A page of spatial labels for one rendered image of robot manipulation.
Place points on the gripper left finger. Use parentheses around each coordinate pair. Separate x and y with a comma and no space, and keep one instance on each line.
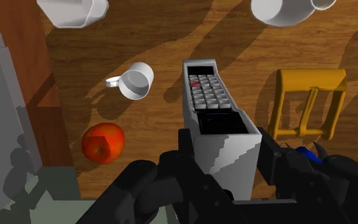
(154,186)

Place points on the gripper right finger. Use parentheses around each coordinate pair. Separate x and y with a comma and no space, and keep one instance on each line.
(315,186)

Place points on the red apple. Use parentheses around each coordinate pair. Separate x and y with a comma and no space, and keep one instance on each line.
(104,142)

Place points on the grey remote control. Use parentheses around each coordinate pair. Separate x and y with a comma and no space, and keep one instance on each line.
(225,161)

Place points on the small white mug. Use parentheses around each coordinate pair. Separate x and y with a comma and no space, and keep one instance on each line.
(135,85)

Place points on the brown wooden table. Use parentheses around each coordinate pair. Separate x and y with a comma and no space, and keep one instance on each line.
(228,37)

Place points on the large white mug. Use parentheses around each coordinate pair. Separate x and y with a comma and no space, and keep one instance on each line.
(278,12)

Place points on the white jug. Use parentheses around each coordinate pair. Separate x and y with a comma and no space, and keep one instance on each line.
(73,12)

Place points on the yellow frame holder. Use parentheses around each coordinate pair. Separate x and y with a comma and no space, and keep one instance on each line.
(309,80)

